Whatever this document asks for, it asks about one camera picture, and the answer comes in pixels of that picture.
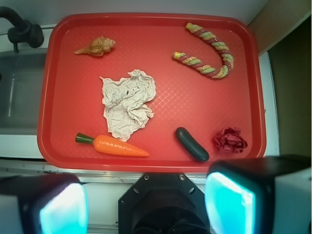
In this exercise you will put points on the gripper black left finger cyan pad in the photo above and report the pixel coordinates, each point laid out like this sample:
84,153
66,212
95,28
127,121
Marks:
43,204

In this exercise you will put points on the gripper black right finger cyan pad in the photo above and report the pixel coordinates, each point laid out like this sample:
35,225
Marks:
268,195

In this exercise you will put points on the crumpled dark red paper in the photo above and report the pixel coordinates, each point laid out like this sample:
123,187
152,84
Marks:
230,140

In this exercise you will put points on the orange toy carrot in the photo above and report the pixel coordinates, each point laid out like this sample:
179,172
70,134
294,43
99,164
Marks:
112,146

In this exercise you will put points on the dark green toy cucumber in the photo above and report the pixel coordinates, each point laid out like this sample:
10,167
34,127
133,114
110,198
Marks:
191,145

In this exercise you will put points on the crumpled white paper towel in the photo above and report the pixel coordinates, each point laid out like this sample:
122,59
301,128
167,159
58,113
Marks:
125,108

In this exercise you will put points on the red plastic tray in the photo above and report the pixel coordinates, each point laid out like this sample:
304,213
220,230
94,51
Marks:
71,98

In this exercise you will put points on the stainless steel sink basin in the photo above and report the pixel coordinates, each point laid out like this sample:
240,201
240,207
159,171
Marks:
21,77

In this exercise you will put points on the tan conch seashell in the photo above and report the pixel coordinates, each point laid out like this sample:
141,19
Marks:
98,47

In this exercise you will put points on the black faucet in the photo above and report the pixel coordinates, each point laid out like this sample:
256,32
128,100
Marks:
23,31

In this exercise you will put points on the black octagonal mount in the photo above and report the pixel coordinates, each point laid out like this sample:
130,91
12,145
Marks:
163,203

